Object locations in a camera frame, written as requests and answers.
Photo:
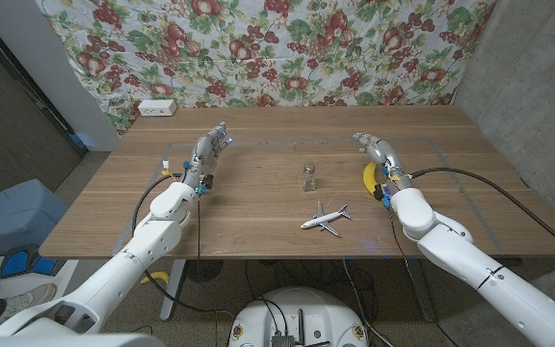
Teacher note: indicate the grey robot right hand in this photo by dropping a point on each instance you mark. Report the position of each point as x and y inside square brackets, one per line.
[386, 154]

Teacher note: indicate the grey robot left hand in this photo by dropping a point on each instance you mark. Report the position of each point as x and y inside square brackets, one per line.
[201, 156]

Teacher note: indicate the clear glass salt shaker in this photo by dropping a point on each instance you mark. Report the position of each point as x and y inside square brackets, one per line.
[309, 180]

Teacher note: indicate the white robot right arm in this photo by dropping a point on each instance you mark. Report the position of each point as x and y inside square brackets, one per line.
[475, 265]

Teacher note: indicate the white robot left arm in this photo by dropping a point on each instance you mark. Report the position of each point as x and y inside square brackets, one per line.
[123, 260]

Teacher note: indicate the yellow toy banana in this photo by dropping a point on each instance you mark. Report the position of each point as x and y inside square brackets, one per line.
[369, 178]

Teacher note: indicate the white toy airplane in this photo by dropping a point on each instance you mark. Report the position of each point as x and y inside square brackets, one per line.
[323, 220]

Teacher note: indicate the white power outlet box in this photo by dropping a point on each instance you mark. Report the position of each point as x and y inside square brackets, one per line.
[157, 108]

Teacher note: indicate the round black fan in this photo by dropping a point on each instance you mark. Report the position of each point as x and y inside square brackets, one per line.
[204, 270]

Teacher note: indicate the fruit print backdrop cloth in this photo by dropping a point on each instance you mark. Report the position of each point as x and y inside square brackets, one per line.
[258, 48]

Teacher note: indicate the yellow curved item under table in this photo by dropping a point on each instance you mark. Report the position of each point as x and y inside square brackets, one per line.
[157, 276]

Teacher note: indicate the white table leg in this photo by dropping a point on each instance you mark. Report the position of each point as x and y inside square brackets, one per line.
[174, 289]

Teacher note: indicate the grey table leg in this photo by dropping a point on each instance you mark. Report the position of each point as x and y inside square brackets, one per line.
[422, 294]

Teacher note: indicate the white robot torso base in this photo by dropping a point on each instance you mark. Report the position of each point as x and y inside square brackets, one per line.
[335, 313]

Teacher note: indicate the white floor platform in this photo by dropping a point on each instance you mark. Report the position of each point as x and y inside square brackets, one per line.
[65, 267]

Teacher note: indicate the blue grey plastic bin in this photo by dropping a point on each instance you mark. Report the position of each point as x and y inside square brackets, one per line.
[12, 217]

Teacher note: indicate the blue and black foot pedal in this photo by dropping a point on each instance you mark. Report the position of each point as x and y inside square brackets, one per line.
[17, 262]

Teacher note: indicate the white sneaker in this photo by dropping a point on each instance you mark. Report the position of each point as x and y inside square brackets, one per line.
[32, 295]

